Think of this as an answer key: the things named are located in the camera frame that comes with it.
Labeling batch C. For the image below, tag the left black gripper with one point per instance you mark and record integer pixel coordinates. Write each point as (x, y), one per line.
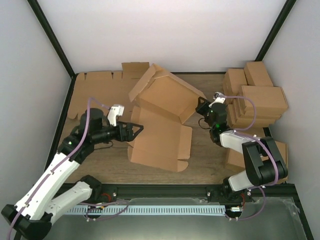
(130, 136)

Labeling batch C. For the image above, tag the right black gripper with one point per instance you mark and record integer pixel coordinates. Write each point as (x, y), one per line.
(200, 108)

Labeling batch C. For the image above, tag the cardboard box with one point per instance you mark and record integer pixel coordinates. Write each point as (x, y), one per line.
(163, 103)

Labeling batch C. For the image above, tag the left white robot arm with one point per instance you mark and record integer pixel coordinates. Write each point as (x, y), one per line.
(34, 215)

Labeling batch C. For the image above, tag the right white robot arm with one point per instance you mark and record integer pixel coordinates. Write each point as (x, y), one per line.
(263, 162)

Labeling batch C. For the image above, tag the folded box back left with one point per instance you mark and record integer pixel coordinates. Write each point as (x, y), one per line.
(233, 79)

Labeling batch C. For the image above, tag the folded box back right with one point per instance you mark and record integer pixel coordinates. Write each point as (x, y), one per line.
(256, 74)

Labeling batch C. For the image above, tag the folded box near right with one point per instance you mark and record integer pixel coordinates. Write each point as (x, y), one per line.
(235, 160)

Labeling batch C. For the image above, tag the folded box top stack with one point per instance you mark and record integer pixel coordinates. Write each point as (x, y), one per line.
(268, 100)

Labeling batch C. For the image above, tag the folded boxes lower stack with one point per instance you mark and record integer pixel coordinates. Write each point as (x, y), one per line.
(236, 118)

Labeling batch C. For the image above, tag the flat cardboard sheet stack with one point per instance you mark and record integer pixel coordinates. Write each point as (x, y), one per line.
(108, 87)

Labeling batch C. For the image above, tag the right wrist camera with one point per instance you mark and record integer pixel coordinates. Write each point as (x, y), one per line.
(218, 98)

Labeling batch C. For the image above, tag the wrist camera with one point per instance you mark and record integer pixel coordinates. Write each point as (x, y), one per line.
(115, 111)
(218, 98)

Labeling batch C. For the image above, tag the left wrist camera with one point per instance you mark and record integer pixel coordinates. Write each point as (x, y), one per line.
(115, 111)

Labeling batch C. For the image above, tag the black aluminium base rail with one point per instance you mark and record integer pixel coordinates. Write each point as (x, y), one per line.
(213, 192)

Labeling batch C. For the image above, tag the light blue cable duct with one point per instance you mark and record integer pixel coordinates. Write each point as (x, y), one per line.
(151, 210)

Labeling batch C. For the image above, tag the right black frame post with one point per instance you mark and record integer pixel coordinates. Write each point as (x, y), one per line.
(276, 27)

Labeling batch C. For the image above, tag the black frame post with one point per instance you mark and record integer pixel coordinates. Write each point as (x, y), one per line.
(276, 27)
(42, 19)

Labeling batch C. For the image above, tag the left black frame post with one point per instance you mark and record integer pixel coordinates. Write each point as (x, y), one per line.
(42, 19)

